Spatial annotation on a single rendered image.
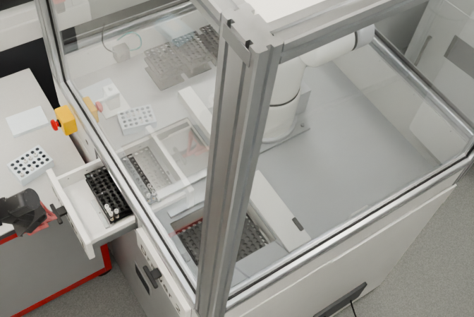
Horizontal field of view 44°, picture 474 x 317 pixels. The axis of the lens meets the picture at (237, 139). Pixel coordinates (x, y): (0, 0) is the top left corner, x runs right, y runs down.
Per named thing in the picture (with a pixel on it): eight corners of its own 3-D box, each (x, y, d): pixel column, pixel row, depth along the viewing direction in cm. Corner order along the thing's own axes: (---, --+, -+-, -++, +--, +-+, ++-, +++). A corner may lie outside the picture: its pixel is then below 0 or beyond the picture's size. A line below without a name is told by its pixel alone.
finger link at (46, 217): (65, 221, 165) (42, 216, 157) (49, 237, 166) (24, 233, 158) (56, 202, 168) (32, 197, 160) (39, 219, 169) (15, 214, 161)
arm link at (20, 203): (-35, 199, 144) (-25, 232, 143) (1, 182, 140) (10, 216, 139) (1, 196, 155) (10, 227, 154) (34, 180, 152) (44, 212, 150)
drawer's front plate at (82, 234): (89, 260, 174) (85, 244, 165) (51, 188, 187) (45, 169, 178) (95, 258, 175) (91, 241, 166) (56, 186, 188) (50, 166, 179)
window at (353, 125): (223, 301, 142) (272, 57, 73) (221, 300, 142) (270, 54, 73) (466, 156, 175) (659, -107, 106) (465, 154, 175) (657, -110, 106)
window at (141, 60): (199, 299, 152) (228, 31, 75) (65, 81, 191) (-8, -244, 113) (201, 298, 152) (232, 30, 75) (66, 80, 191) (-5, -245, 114)
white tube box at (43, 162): (22, 186, 193) (20, 180, 190) (8, 170, 196) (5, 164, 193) (54, 165, 199) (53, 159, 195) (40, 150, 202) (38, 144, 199)
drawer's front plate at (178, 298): (185, 325, 165) (185, 312, 156) (137, 244, 178) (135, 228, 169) (190, 322, 166) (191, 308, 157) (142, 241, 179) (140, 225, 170)
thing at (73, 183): (92, 250, 174) (90, 242, 169) (58, 186, 186) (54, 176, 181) (207, 193, 189) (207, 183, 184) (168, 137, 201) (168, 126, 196)
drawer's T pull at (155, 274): (154, 289, 162) (154, 288, 161) (142, 267, 166) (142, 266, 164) (166, 283, 164) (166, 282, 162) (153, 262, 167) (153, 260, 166)
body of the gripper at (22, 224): (48, 214, 158) (28, 210, 151) (22, 238, 159) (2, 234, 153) (39, 195, 161) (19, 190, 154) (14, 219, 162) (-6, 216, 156)
